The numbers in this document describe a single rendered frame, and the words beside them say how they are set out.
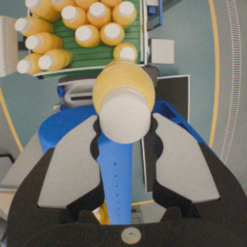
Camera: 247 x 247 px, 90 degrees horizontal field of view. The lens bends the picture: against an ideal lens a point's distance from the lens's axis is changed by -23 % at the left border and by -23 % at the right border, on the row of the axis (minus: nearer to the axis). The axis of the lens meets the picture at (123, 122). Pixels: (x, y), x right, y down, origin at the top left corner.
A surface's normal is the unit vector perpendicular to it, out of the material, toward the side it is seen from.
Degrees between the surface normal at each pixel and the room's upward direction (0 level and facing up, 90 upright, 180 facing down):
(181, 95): 0
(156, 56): 0
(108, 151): 29
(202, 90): 0
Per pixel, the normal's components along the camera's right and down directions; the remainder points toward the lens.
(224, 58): 0.07, 0.43
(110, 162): 0.59, 0.33
